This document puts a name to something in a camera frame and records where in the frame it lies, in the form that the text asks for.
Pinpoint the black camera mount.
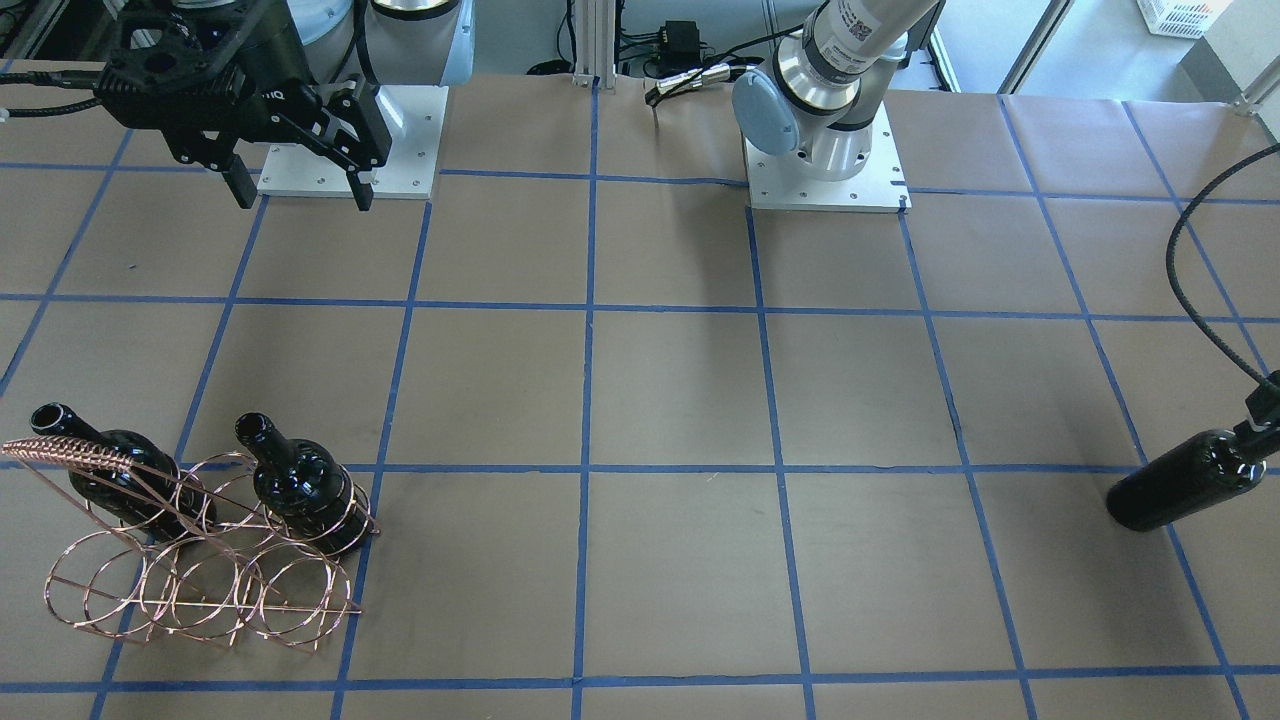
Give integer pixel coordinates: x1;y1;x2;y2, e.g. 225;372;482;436
93;1;253;172

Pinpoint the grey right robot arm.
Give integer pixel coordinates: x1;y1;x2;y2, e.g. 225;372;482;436
3;1;475;211

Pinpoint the black braided cable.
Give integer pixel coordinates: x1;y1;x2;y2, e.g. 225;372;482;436
1164;143;1280;393

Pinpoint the white plastic crate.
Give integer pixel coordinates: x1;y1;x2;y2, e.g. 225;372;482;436
1135;0;1233;40

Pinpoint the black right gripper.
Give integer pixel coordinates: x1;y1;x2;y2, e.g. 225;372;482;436
210;29;393;211

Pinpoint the black power adapter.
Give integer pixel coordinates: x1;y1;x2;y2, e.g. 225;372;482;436
658;20;703;61

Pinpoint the copper wire wine basket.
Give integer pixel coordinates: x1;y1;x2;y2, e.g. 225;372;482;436
3;437;362;653

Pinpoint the dark wine bottle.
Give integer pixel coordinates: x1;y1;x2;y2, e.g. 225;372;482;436
236;413;372;559
29;402;219;544
1105;429;1277;532

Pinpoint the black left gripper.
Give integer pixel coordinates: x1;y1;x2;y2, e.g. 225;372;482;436
1243;370;1279;454

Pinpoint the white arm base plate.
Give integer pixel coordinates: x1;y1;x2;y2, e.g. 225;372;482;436
742;105;911;213
257;85;451;200

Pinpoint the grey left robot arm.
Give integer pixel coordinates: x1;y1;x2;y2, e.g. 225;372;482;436
732;1;932;211

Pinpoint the aluminium frame post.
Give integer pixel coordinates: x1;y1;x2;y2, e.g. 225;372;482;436
570;0;618;94

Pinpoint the silver cable connector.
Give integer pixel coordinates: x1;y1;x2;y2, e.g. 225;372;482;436
644;61;735;108

